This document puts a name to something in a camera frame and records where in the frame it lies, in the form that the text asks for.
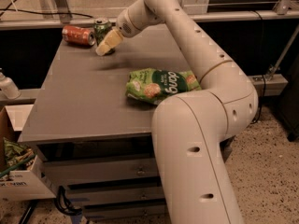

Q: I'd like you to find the metal frame rail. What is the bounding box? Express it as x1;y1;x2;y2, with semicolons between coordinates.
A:
0;10;299;31

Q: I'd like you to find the white cardboard box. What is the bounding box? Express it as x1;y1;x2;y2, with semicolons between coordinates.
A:
0;105;57;201

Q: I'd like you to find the grey drawer cabinet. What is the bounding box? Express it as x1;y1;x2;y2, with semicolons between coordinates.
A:
18;22;237;221

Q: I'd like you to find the green soda can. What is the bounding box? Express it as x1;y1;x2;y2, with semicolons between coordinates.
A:
93;17;115;56

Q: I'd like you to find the red coke can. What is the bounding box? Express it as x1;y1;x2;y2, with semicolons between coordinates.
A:
62;25;95;46

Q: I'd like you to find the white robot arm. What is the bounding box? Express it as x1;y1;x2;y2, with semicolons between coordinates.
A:
96;0;258;224

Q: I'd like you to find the black cable bundle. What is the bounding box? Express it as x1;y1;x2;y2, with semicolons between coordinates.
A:
53;186;82;217

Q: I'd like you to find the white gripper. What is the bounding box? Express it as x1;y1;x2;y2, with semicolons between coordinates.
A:
95;9;139;56

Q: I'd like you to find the green snack chip bag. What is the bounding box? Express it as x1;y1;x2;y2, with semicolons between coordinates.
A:
126;68;201;105

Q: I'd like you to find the white plastic bottle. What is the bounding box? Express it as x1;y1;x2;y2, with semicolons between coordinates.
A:
0;71;21;99

